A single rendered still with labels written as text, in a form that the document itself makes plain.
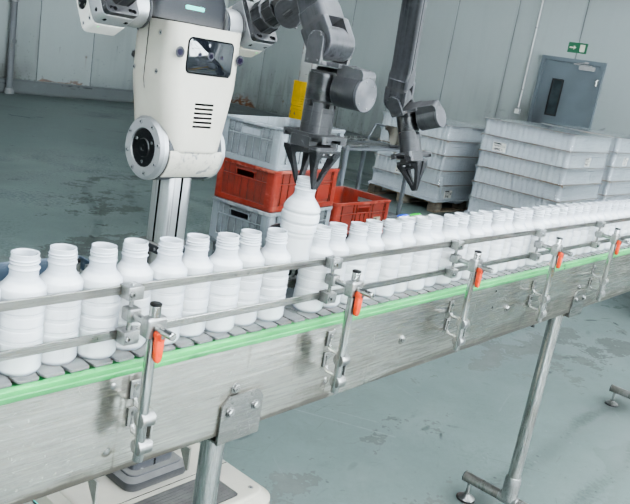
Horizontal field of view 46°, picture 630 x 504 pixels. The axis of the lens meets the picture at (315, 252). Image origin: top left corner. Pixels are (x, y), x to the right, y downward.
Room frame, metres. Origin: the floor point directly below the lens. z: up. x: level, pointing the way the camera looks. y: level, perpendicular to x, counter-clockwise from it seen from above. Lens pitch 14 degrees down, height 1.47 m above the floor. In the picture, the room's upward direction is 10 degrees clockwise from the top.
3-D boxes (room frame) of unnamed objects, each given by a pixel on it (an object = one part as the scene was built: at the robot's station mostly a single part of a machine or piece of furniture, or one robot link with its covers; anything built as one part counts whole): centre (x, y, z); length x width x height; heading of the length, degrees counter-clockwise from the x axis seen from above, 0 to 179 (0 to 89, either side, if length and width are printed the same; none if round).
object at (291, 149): (1.34, 0.04, 1.29); 0.07 x 0.07 x 0.09; 51
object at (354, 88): (1.32, 0.00, 1.45); 0.12 x 0.09 x 0.12; 51
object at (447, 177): (9.25, -1.28, 0.50); 1.23 x 1.05 x 1.00; 139
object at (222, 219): (4.13, 0.27, 0.55); 0.61 x 0.41 x 0.22; 148
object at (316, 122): (1.34, 0.04, 1.36); 0.10 x 0.07 x 0.07; 51
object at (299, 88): (11.78, 0.54, 0.55); 0.40 x 0.40 x 1.10; 51
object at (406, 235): (1.62, -0.19, 1.08); 0.06 x 0.06 x 0.17
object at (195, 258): (1.16, 0.19, 1.08); 0.06 x 0.06 x 0.17
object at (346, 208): (4.74, -0.10, 0.55); 0.61 x 0.41 x 0.22; 144
